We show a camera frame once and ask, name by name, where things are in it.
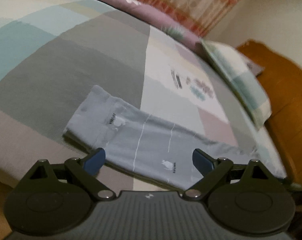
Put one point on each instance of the purple floral rolled quilt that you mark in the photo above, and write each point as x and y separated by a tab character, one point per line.
160	20

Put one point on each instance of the small floral back pillow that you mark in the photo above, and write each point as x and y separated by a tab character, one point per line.
256	69

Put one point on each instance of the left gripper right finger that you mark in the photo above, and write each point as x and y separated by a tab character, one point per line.
213	171

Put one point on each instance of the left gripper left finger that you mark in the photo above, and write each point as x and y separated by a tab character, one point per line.
83	172

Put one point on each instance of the grey patterned pyjama trousers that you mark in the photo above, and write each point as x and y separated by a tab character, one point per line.
142	143

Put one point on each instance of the checked pastel pillow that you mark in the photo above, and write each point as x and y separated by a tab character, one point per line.
232	66

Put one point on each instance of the wooden headboard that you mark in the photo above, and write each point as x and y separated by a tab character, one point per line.
282	81

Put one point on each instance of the checked patchwork bed sheet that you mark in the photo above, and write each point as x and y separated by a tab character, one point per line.
52	52

